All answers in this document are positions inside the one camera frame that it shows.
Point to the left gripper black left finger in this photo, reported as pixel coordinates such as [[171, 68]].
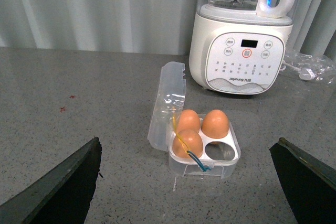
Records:
[[63, 195]]

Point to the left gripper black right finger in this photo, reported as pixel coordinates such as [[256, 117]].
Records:
[[308, 183]]

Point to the brown egg back right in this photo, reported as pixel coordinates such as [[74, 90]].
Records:
[[215, 124]]

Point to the brown egg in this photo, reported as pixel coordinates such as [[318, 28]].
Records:
[[215, 124], [189, 120], [187, 140]]

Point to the clear plastic egg box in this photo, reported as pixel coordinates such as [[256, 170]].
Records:
[[221, 155]]

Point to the brown egg front left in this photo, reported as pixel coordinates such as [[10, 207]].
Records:
[[187, 140]]

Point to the brown egg back left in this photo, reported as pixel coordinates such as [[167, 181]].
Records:
[[189, 120]]

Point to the yellow and blue rubber band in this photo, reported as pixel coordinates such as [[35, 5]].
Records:
[[192, 156]]

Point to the clear plastic bag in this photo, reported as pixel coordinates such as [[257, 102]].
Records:
[[314, 69]]

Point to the white Joyoung blender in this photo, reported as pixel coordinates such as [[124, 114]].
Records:
[[238, 45]]

